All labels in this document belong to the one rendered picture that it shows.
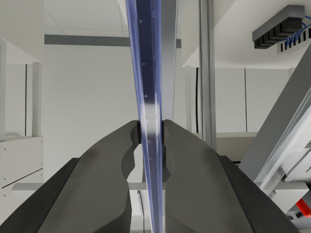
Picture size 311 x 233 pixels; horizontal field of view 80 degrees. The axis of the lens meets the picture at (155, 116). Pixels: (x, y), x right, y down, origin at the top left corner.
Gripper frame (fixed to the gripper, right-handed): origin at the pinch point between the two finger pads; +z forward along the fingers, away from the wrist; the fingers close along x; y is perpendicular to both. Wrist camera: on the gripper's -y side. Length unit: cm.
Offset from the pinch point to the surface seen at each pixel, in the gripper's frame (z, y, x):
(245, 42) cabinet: 70, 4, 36
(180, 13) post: 9.4, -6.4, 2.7
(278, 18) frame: 51, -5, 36
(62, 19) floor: 178, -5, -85
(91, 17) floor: 177, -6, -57
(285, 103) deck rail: 19.9, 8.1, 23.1
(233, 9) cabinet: 50, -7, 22
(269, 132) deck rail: 21.0, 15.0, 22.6
